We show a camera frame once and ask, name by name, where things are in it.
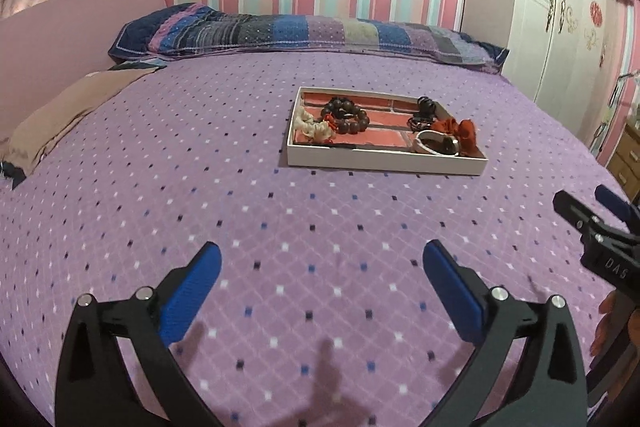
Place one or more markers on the pink headboard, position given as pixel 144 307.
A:
pixel 60 37

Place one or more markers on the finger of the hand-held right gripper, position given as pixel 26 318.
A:
pixel 575 209
pixel 615 202

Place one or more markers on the cream scrunchie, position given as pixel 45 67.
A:
pixel 305 124

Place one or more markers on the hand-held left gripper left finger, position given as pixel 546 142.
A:
pixel 192 297

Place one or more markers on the orange scrunchie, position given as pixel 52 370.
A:
pixel 465 132

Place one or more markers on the wooden drawer cabinet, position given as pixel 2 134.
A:
pixel 630 157

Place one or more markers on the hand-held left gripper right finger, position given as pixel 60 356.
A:
pixel 452 297

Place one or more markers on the white wardrobe with decals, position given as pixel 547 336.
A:
pixel 550 32

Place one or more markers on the white tray with brick lining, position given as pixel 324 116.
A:
pixel 390 139

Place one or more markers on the person's right hand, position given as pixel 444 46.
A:
pixel 605 332

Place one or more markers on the purple diamond pattern bed sheet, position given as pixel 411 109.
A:
pixel 250 207

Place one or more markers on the beige cloth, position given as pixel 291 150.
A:
pixel 60 112

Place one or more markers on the patchwork pillow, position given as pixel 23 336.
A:
pixel 300 32

